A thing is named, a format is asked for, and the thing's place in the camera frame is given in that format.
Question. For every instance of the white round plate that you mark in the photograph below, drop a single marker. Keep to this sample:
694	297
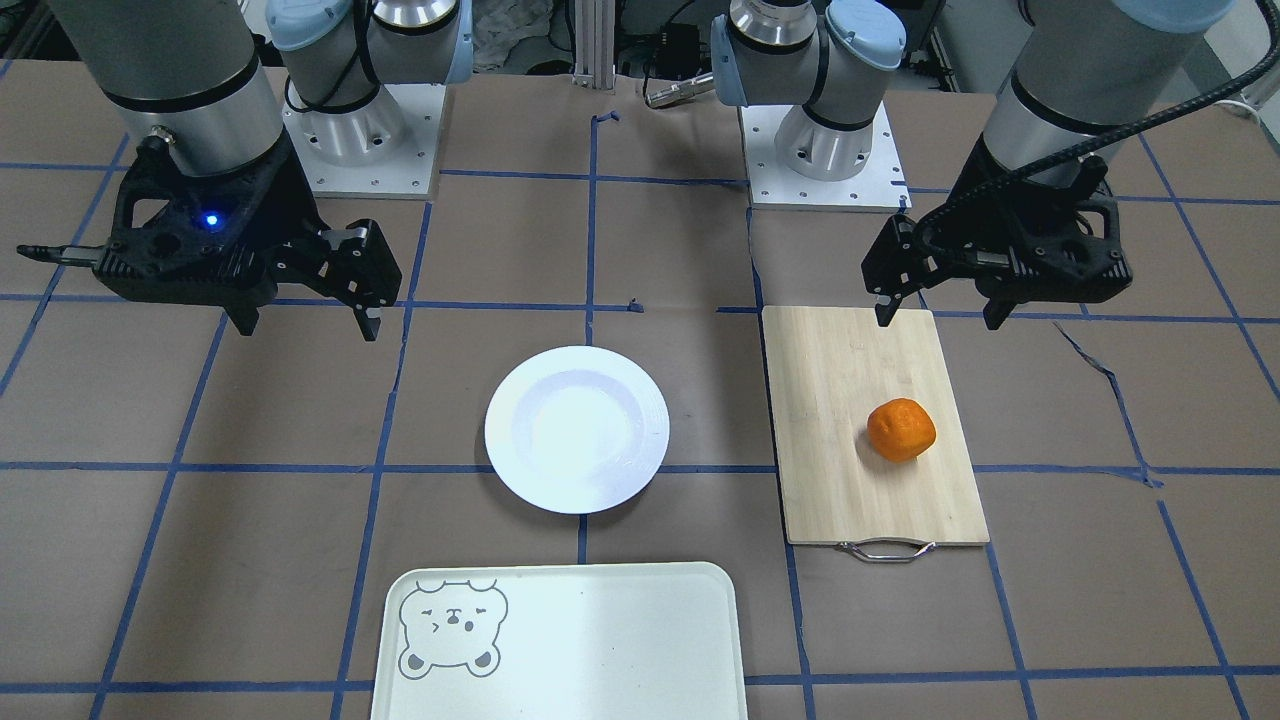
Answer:
577	429

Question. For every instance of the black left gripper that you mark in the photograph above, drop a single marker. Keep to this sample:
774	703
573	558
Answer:
968	200

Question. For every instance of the aluminium frame post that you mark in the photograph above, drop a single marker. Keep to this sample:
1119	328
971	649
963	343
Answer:
594	23

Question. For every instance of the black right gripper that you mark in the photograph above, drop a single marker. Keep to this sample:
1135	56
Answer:
286	215

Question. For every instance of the orange fruit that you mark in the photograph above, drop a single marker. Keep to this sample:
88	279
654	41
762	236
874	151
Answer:
901	430

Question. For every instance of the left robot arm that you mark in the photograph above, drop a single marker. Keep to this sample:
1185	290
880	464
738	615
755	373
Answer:
1084	81

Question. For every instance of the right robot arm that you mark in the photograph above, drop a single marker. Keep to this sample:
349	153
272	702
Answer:
193	69

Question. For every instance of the cream bear tray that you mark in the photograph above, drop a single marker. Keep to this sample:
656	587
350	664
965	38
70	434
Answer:
640	640

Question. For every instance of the bamboo cutting board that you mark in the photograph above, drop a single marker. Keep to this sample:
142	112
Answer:
870	446

